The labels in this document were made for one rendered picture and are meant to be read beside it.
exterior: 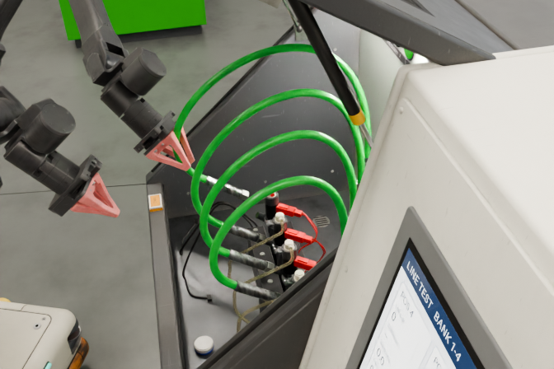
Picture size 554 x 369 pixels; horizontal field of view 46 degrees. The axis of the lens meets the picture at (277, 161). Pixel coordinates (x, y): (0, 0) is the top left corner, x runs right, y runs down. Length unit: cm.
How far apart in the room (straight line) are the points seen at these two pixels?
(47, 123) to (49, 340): 132
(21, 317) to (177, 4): 280
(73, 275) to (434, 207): 229
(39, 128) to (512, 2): 78
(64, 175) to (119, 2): 355
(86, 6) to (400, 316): 88
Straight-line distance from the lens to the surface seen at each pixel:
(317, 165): 170
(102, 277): 282
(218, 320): 145
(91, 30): 131
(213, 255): 106
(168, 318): 131
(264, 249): 137
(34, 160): 110
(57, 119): 106
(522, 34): 105
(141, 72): 117
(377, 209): 83
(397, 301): 78
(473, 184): 66
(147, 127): 121
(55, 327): 230
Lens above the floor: 191
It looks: 35 degrees down
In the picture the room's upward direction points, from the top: 2 degrees counter-clockwise
